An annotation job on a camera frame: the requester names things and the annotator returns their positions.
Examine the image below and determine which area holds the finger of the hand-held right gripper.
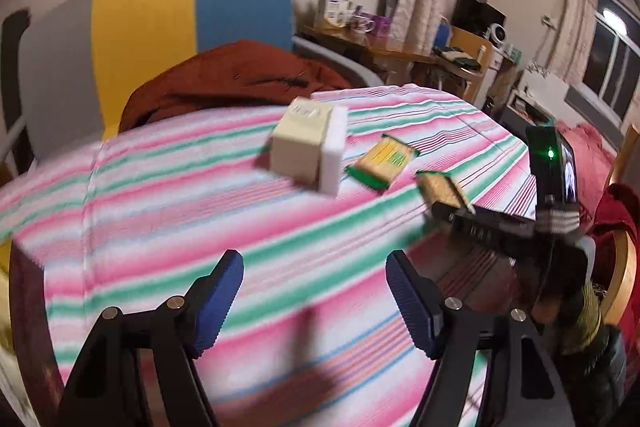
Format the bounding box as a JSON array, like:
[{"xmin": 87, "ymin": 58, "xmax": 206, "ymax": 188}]
[{"xmin": 431, "ymin": 202, "xmax": 477, "ymax": 229}]

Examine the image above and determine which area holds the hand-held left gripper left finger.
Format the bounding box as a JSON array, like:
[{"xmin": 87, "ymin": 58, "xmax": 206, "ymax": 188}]
[{"xmin": 59, "ymin": 249, "xmax": 246, "ymax": 427}]

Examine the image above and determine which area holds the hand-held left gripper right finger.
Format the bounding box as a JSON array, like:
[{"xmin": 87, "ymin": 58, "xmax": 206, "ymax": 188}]
[{"xmin": 386, "ymin": 249, "xmax": 576, "ymax": 427}]

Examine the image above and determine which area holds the green yellow snack packet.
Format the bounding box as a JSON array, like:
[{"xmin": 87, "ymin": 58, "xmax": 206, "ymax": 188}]
[
  {"xmin": 346, "ymin": 134, "xmax": 420, "ymax": 194},
  {"xmin": 416, "ymin": 170, "xmax": 476, "ymax": 214}
]

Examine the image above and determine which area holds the gold tin container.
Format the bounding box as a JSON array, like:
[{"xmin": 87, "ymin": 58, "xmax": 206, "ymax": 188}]
[{"xmin": 0, "ymin": 239, "xmax": 61, "ymax": 427}]

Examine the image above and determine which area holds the person's right forearm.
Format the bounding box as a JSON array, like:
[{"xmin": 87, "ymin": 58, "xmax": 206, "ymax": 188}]
[{"xmin": 547, "ymin": 282, "xmax": 633, "ymax": 427}]

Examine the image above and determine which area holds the person's right hand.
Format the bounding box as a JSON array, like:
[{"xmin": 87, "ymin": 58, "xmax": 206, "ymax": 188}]
[{"xmin": 531, "ymin": 293, "xmax": 572, "ymax": 326}]

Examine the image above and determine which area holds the pink bedding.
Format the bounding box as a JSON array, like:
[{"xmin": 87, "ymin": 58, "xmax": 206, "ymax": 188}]
[{"xmin": 555, "ymin": 119, "xmax": 621, "ymax": 168}]

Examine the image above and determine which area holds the red cloth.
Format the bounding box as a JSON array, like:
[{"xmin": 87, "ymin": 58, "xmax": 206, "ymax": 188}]
[{"xmin": 587, "ymin": 184, "xmax": 640, "ymax": 333}]

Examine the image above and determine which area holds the striped tablecloth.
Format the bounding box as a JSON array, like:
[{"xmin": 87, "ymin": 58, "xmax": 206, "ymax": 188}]
[{"xmin": 0, "ymin": 84, "xmax": 543, "ymax": 427}]

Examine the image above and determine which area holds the white foam sponge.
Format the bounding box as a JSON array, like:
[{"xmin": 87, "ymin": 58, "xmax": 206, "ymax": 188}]
[{"xmin": 317, "ymin": 105, "xmax": 350, "ymax": 196}]

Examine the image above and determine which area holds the white cabinet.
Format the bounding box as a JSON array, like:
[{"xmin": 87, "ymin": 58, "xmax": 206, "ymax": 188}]
[{"xmin": 480, "ymin": 42, "xmax": 518, "ymax": 108}]

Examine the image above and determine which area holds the dark cloth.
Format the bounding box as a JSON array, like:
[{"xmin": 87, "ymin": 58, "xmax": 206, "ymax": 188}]
[{"xmin": 432, "ymin": 47, "xmax": 481, "ymax": 70}]

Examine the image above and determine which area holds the cream carton box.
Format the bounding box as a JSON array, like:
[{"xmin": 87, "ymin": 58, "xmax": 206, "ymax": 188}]
[{"xmin": 270, "ymin": 97, "xmax": 335, "ymax": 186}]

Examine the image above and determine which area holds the small white fan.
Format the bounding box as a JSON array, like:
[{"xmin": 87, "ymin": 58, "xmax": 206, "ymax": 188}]
[{"xmin": 486, "ymin": 23, "xmax": 511, "ymax": 45}]

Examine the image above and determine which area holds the wooden desk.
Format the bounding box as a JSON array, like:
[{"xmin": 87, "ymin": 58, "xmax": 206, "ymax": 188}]
[{"xmin": 300, "ymin": 24, "xmax": 488, "ymax": 100}]

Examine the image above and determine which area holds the black monitor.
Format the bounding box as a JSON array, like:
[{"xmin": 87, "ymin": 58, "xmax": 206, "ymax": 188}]
[{"xmin": 452, "ymin": 0, "xmax": 507, "ymax": 38}]

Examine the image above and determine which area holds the red-brown jacket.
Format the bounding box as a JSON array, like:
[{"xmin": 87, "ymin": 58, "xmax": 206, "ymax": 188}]
[{"xmin": 120, "ymin": 39, "xmax": 353, "ymax": 132}]

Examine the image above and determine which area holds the grey yellow blue chair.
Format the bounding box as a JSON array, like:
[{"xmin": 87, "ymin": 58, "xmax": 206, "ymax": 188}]
[{"xmin": 0, "ymin": 0, "xmax": 386, "ymax": 172}]

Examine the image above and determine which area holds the window with white frame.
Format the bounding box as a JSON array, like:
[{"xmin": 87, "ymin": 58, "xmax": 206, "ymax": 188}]
[{"xmin": 582, "ymin": 0, "xmax": 640, "ymax": 128}]

